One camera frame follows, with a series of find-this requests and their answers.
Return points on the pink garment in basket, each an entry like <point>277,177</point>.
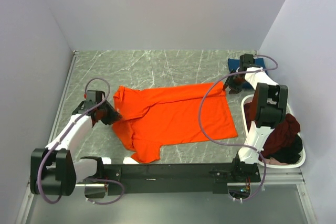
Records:
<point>273,161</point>

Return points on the orange t shirt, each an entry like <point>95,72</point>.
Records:
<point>156,117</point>

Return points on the black garment in basket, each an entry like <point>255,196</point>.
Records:
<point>291,154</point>

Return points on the dark maroon t shirt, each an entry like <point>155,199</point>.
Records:
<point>282,136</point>

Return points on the folded blue t shirt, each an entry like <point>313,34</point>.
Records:
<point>233,65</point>

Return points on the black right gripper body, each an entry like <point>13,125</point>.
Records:
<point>235,83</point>

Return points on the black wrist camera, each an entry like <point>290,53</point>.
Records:
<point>246,61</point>
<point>95,96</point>

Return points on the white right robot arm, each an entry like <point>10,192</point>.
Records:
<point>267,109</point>

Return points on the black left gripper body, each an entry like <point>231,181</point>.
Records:
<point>104,107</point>

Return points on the white laundry basket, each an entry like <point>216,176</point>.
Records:
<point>245,101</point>

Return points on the aluminium frame rail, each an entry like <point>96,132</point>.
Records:
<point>270,179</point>

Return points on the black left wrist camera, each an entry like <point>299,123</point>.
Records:
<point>95,96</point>

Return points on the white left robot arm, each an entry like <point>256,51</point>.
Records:
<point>52,168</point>

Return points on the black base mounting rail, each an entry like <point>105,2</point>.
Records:
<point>176,178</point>

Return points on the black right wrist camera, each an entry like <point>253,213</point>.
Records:
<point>246,61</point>

